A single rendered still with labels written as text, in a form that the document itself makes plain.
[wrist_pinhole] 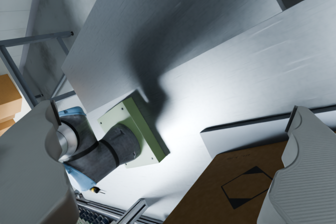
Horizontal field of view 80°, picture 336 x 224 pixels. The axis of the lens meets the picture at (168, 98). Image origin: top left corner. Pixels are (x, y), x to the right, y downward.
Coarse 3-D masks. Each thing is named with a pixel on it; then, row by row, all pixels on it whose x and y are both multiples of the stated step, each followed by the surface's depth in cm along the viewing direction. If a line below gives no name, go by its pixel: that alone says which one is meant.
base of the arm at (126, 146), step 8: (112, 128) 74; (120, 128) 72; (128, 128) 73; (104, 136) 72; (112, 136) 70; (120, 136) 70; (128, 136) 71; (104, 144) 67; (112, 144) 68; (120, 144) 69; (128, 144) 70; (136, 144) 72; (112, 152) 67; (120, 152) 69; (128, 152) 70; (136, 152) 72; (120, 160) 69; (128, 160) 72
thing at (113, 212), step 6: (90, 204) 146; (96, 204) 142; (102, 204) 137; (96, 210) 135; (102, 210) 129; (108, 210) 125; (114, 210) 123; (120, 210) 119; (114, 216) 117; (120, 216) 112; (144, 216) 102; (138, 222) 100; (144, 222) 98; (150, 222) 95; (156, 222) 94; (162, 222) 92
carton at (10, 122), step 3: (9, 120) 242; (12, 120) 244; (0, 123) 236; (3, 123) 238; (6, 123) 239; (9, 123) 241; (12, 123) 243; (0, 126) 235; (3, 126) 237; (6, 126) 238; (9, 126) 240; (0, 129) 234; (3, 129) 237; (6, 129) 243; (0, 132) 241; (3, 132) 247; (0, 135) 251
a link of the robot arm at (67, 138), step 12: (72, 108) 59; (60, 120) 56; (72, 120) 58; (84, 120) 62; (60, 132) 53; (72, 132) 55; (84, 132) 61; (60, 144) 51; (72, 144) 55; (84, 144) 60; (60, 156) 52
